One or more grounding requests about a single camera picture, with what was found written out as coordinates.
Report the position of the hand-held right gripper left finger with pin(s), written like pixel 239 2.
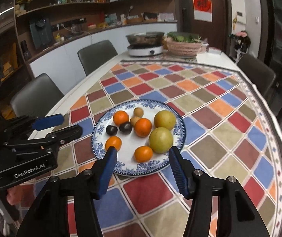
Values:
pixel 107 172

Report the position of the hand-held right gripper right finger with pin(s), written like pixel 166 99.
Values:
pixel 179 175

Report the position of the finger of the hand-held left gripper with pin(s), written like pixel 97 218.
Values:
pixel 64 133
pixel 49 121

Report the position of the small mandarin orange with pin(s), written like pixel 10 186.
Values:
pixel 113 142
pixel 121 117

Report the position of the blue patterned white plate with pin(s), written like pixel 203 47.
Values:
pixel 131 150

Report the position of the green pear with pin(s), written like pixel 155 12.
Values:
pixel 160 140

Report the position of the smooth orange fruit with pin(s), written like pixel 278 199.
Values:
pixel 143 153

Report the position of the dark purple plum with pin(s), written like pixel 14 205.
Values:
pixel 125 127
pixel 111 130

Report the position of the yellow pear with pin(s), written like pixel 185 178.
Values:
pixel 164 120

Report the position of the large orange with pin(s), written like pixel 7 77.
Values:
pixel 142 127

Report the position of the small brown round fruit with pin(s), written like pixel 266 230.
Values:
pixel 138 111

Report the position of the grey dining chair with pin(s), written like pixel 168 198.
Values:
pixel 97 54
pixel 36 93
pixel 257 74

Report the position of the colourful checked tablecloth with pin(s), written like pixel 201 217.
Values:
pixel 220 153

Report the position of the white lower cabinet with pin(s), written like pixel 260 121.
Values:
pixel 69 51

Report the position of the black bottle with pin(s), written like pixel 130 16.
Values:
pixel 25 50

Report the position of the black coffee machine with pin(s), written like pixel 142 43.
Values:
pixel 40 33

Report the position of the white induction cooker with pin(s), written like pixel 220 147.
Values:
pixel 144 50

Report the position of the steel pot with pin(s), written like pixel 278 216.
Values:
pixel 144 38

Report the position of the pink woven basket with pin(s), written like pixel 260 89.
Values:
pixel 184 48

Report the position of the green leafy vegetables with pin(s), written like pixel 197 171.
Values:
pixel 183 37

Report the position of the brown wooden door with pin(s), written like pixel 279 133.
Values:
pixel 220 29

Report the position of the wooden wall shelf unit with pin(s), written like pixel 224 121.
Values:
pixel 86 7

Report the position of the red wall poster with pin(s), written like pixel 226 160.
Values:
pixel 202 3

